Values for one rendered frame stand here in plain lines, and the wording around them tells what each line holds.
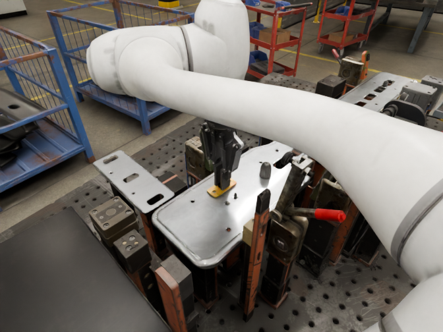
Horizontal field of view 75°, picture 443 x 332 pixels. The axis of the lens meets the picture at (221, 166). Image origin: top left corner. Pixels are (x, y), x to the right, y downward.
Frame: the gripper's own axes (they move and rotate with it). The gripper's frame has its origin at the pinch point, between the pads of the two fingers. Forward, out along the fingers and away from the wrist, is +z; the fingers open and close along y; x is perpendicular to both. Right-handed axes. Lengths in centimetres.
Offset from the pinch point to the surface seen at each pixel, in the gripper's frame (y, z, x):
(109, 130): -210, 104, 52
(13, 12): -800, 94, 136
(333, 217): 30.1, -9.2, -1.1
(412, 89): 20, -6, 76
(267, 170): 6.3, 1.4, 11.8
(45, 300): 0.2, 1.7, -45.7
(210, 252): 12.6, 4.6, -16.2
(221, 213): 6.2, 4.6, -6.5
